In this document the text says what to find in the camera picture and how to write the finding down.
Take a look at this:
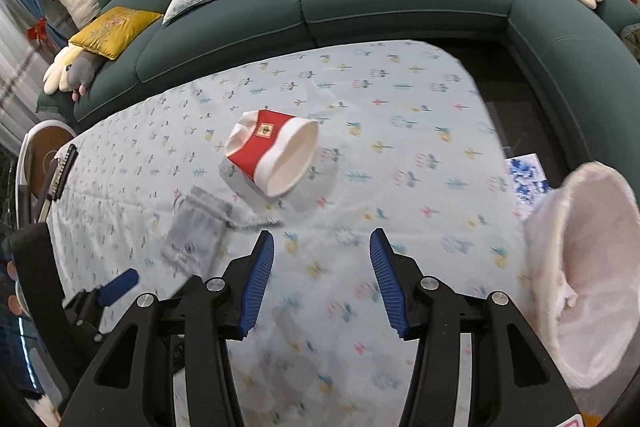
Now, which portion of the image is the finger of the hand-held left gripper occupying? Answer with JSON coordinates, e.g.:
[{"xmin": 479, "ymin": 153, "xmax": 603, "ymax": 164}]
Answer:
[{"xmin": 62, "ymin": 269, "xmax": 140, "ymax": 333}]

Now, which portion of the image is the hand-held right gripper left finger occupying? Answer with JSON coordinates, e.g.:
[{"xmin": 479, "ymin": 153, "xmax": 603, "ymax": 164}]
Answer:
[{"xmin": 60, "ymin": 229, "xmax": 276, "ymax": 427}]

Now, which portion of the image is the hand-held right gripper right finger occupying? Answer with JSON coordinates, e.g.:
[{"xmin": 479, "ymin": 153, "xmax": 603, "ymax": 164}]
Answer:
[{"xmin": 369, "ymin": 229, "xmax": 581, "ymax": 427}]

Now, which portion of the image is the grey drawstring pouch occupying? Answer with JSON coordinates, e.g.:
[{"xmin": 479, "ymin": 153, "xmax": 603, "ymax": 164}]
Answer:
[{"xmin": 162, "ymin": 186, "xmax": 235, "ymax": 276}]

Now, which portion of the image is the large red white paper cup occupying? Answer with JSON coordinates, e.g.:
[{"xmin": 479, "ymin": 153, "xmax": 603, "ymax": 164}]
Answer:
[{"xmin": 223, "ymin": 109, "xmax": 320, "ymax": 198}]

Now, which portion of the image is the waste bin with white bag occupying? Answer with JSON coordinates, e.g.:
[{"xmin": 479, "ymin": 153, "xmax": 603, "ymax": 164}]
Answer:
[{"xmin": 522, "ymin": 161, "xmax": 640, "ymax": 391}]

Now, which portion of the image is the black remote control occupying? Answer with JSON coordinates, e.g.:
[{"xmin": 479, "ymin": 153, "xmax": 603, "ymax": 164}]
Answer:
[{"xmin": 36, "ymin": 144, "xmax": 79, "ymax": 224}]

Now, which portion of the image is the floral light blue tablecloth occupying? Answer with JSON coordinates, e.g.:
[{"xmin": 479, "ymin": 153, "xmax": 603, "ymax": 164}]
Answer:
[{"xmin": 47, "ymin": 39, "xmax": 561, "ymax": 427}]

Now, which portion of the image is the blue white patterned box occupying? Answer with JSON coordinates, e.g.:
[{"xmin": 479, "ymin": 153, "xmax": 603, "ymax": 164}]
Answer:
[{"xmin": 504, "ymin": 153, "xmax": 552, "ymax": 208}]

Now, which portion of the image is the grey plush toy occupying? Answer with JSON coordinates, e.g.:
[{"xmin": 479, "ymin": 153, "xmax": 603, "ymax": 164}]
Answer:
[{"xmin": 62, "ymin": 53, "xmax": 105, "ymax": 102}]

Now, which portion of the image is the small yellow embroidered cushion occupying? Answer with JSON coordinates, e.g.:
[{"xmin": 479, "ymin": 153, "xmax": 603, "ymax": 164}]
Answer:
[{"xmin": 69, "ymin": 6, "xmax": 164, "ymax": 61}]

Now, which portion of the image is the red tassel ornament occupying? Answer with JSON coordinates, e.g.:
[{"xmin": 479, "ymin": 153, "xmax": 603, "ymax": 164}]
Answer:
[{"xmin": 26, "ymin": 18, "xmax": 52, "ymax": 44}]

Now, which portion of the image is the dark green curved sofa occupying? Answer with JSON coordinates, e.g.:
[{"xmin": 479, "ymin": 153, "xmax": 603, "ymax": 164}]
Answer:
[{"xmin": 35, "ymin": 0, "xmax": 640, "ymax": 168}]

